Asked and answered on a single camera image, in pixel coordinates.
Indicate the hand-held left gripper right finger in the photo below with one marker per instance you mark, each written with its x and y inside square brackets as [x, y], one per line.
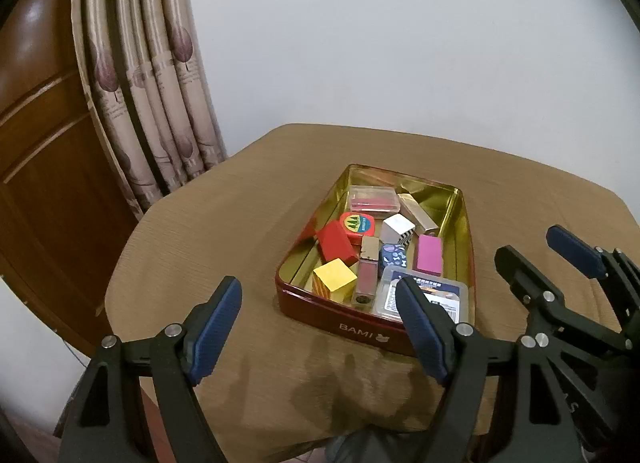
[420, 328]

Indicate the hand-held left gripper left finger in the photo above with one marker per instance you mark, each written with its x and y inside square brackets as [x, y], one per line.
[220, 323]

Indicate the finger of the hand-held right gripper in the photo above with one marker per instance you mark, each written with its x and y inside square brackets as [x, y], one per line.
[575, 245]
[520, 273]

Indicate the clear case with blue label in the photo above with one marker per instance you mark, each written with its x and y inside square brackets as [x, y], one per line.
[452, 303]

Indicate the dark patterned cube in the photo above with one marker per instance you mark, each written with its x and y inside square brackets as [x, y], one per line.
[395, 258]

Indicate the pink block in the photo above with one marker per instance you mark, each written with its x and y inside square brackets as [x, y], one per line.
[430, 254]

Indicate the pink and beige lighter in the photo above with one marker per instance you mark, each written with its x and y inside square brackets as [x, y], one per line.
[366, 273]

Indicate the yellow block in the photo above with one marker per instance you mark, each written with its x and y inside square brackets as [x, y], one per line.
[334, 275]

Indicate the red tin box gold interior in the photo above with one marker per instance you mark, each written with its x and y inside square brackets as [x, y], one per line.
[320, 310]

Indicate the white striped cube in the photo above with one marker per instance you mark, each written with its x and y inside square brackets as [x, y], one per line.
[397, 228]

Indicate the beige metallic box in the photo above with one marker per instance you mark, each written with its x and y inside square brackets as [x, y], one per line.
[419, 213]

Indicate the red block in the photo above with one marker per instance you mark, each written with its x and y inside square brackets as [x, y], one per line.
[335, 243]

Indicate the red tape measure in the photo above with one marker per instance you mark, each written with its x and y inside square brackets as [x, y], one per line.
[357, 224]

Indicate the grey clothing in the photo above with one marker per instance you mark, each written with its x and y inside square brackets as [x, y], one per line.
[360, 448]

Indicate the clear case with red contents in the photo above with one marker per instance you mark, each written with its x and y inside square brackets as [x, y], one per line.
[372, 200]

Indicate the brown wooden door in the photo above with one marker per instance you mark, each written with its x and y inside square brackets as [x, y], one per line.
[45, 168]

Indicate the beige patterned curtain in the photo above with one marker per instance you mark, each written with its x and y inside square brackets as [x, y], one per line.
[150, 93]

